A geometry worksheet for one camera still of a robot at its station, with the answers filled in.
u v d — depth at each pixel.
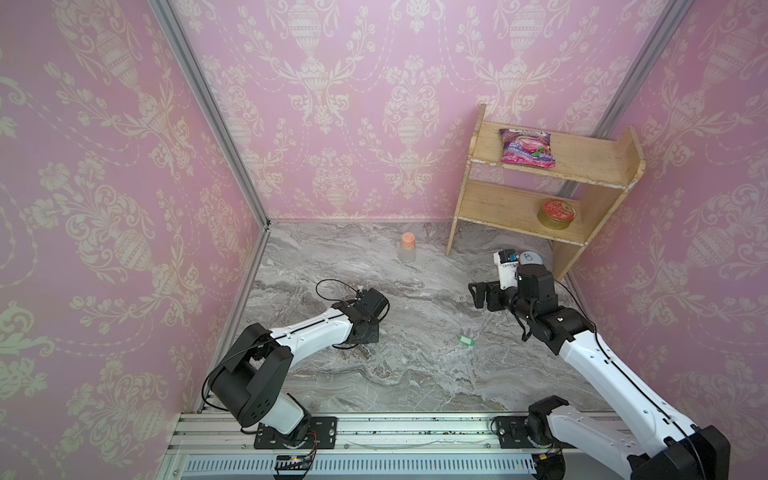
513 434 0.73
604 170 0.74
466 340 0.90
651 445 0.40
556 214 0.90
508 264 0.68
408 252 1.07
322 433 0.74
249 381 0.43
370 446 0.74
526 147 0.75
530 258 1.03
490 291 0.70
